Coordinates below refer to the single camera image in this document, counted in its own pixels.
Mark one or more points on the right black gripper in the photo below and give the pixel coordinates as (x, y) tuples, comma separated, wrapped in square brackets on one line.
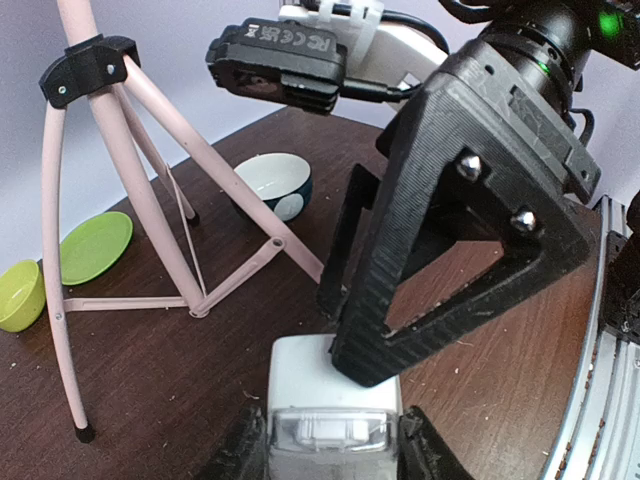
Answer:
[(477, 153)]

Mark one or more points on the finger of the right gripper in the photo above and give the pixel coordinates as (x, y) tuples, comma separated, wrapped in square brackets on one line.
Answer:
[(360, 195)]

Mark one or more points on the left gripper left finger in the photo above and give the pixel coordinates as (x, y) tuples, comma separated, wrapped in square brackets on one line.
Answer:
[(243, 453)]

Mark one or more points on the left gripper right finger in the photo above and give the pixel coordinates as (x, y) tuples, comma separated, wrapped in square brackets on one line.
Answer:
[(423, 453)]

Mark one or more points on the white metronome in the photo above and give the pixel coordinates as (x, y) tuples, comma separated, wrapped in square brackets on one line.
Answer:
[(323, 425)]

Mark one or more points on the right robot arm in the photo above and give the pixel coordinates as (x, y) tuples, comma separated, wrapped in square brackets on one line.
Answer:
[(549, 42)]

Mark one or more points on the dark bowl white inside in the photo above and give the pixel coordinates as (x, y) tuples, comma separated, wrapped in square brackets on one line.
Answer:
[(283, 182)]

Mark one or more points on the green plate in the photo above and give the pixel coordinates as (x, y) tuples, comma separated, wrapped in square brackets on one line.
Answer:
[(94, 247)]

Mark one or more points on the lime green bowl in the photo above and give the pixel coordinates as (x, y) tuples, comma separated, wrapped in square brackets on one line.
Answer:
[(22, 296)]

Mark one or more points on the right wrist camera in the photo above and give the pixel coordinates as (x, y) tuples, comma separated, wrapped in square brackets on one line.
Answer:
[(316, 52)]

